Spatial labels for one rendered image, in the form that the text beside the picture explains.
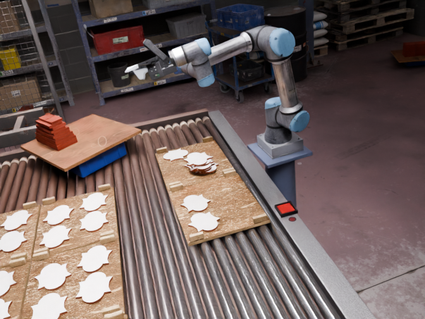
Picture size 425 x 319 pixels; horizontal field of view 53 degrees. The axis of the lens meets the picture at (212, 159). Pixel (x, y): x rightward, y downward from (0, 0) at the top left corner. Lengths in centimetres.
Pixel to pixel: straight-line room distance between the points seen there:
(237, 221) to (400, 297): 132
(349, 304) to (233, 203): 68
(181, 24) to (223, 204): 451
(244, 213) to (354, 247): 140
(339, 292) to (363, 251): 155
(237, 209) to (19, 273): 90
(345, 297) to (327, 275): 11
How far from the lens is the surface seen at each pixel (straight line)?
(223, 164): 220
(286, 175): 243
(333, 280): 158
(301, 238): 173
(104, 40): 601
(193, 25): 626
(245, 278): 158
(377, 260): 302
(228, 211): 186
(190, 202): 193
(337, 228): 323
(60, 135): 247
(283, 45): 198
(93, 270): 172
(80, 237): 193
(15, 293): 180
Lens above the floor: 204
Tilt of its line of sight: 29 degrees down
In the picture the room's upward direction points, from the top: 8 degrees counter-clockwise
